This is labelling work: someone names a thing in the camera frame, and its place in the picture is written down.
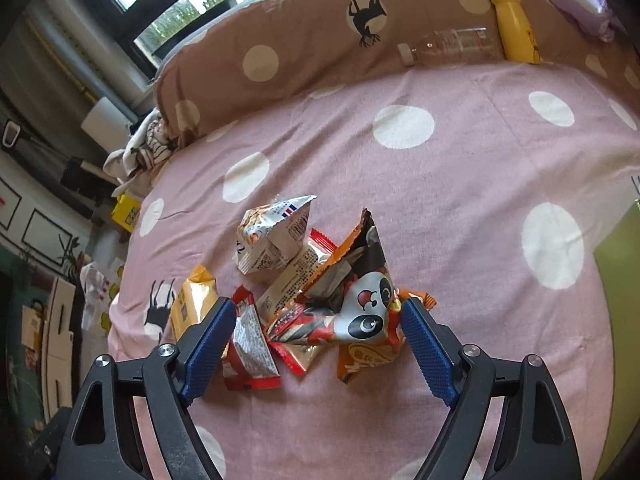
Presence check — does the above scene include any yellow drink bottle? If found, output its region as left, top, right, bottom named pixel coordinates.
left=489, top=0, right=540, bottom=64

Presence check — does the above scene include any black tripod stand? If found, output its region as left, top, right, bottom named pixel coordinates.
left=1, top=119, right=115, bottom=204

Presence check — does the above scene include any yellow snack bag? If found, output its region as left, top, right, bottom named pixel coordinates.
left=169, top=264, right=218, bottom=341

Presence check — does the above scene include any red-edged beige snack pack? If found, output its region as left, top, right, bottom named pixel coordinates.
left=257, top=227, right=339, bottom=377

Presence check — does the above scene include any wall picture frame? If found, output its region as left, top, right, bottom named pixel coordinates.
left=21, top=209, right=74, bottom=266

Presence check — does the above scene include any clear plastic bottle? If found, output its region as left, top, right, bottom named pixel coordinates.
left=397, top=27, right=501, bottom=67

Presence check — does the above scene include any white popcorn snack bag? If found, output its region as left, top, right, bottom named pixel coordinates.
left=235, top=195, right=317, bottom=275

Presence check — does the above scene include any white patterned shopping bag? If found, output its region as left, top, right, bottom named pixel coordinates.
left=80, top=258, right=125, bottom=337

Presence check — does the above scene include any small red silver snack pack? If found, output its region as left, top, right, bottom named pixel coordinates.
left=221, top=286, right=281, bottom=391

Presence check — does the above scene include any orange panda snack bag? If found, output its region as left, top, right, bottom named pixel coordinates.
left=267, top=208, right=437, bottom=382

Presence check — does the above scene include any pink polka dot bedsheet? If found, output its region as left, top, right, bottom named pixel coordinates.
left=108, top=64, right=639, bottom=478

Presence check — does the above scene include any brown polka dot bolster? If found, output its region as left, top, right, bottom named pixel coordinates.
left=154, top=0, right=639, bottom=148

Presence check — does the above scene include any yellow carton box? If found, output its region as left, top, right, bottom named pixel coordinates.
left=111, top=194, right=141, bottom=233

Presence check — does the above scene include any green cardboard box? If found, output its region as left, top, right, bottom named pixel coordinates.
left=594, top=202, right=639, bottom=479

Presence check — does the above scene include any striped white cloth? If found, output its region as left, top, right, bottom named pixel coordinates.
left=103, top=108, right=177, bottom=198

